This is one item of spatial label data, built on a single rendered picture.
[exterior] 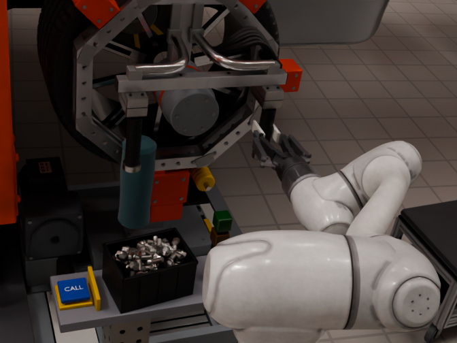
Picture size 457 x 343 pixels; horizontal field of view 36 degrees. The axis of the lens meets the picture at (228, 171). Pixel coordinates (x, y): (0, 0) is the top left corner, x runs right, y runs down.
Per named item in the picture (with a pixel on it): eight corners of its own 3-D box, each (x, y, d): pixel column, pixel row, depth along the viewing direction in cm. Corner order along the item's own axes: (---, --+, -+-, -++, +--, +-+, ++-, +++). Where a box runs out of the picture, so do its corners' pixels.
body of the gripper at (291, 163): (278, 192, 165) (263, 169, 171) (311, 188, 167) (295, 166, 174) (283, 165, 160) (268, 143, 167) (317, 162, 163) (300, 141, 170)
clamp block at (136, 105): (138, 97, 170) (139, 77, 167) (147, 116, 163) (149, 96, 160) (117, 98, 168) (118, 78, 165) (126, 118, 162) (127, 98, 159)
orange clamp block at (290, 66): (260, 80, 205) (288, 79, 208) (270, 94, 199) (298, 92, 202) (264, 58, 201) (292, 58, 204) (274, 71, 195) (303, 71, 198)
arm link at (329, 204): (295, 218, 163) (345, 190, 163) (324, 263, 151) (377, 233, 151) (279, 189, 156) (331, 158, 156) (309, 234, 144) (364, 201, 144)
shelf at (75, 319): (207, 262, 197) (209, 254, 195) (228, 306, 184) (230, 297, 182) (49, 284, 182) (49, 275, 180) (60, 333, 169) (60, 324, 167)
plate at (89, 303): (86, 283, 180) (86, 280, 179) (92, 305, 174) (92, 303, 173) (54, 288, 177) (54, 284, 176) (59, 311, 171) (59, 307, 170)
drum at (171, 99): (194, 96, 199) (199, 51, 191) (218, 137, 183) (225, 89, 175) (145, 99, 194) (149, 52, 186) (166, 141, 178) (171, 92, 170)
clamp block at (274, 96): (267, 90, 182) (271, 72, 179) (281, 108, 175) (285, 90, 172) (249, 91, 180) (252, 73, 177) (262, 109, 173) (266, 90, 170)
